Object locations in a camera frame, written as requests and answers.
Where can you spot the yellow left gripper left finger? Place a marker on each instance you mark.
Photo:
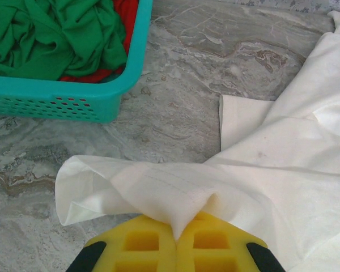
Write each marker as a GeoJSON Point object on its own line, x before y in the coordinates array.
{"type": "Point", "coordinates": [116, 255]}

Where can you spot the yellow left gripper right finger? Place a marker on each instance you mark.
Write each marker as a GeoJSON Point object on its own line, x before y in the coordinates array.
{"type": "Point", "coordinates": [238, 255]}

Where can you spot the white t-shirt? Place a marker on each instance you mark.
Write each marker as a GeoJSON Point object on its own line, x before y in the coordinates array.
{"type": "Point", "coordinates": [272, 170]}

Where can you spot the teal plastic basket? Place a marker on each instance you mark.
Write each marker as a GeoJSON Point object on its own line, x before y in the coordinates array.
{"type": "Point", "coordinates": [45, 89]}

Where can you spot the green t-shirt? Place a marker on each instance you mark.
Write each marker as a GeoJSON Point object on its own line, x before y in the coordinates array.
{"type": "Point", "coordinates": [45, 34]}

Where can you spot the red t-shirt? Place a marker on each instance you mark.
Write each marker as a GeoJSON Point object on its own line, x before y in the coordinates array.
{"type": "Point", "coordinates": [126, 11]}

